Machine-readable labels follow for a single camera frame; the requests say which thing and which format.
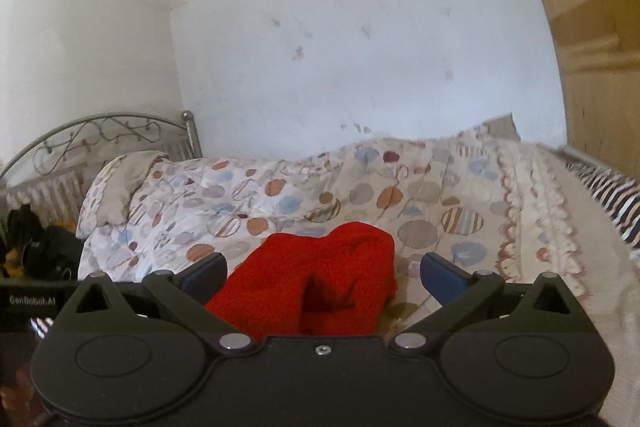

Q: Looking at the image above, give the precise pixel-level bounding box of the metal bed headboard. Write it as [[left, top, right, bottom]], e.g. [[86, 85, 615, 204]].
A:
[[0, 110, 203, 208]]

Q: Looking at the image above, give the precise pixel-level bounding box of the grey patterned pillow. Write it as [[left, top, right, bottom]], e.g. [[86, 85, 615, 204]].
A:
[[75, 150, 171, 238]]

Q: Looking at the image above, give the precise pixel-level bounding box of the striped bedsheet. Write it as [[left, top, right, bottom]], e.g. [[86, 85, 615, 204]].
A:
[[565, 149, 640, 253]]

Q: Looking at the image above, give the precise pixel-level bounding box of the red knit sweater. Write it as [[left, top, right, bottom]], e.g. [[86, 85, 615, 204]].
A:
[[205, 222, 398, 338]]

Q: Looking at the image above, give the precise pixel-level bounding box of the brown cushion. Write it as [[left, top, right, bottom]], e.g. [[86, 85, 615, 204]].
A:
[[486, 113, 522, 142]]

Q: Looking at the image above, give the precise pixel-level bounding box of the circle print duvet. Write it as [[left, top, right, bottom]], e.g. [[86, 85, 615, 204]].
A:
[[77, 124, 640, 427]]

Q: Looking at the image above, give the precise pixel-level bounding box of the black bag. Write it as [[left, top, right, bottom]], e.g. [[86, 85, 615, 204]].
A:
[[0, 203, 85, 282]]

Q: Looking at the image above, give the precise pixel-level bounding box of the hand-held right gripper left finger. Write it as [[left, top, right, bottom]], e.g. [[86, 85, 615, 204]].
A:
[[62, 252, 256, 354]]

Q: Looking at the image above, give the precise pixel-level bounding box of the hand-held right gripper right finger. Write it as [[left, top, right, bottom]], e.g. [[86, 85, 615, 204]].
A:
[[391, 253, 585, 352]]

